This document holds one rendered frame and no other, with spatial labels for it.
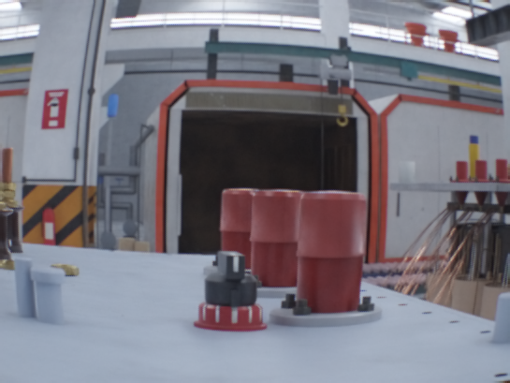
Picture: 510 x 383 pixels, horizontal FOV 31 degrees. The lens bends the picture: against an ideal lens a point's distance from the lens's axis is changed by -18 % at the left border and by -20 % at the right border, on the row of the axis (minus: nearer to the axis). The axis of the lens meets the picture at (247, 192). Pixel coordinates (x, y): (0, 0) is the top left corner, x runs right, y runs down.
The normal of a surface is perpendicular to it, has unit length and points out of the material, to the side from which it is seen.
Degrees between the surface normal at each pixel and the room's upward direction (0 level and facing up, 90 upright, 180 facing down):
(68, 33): 90
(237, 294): 90
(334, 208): 89
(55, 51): 90
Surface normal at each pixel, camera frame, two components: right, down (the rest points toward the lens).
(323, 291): -0.30, 0.00
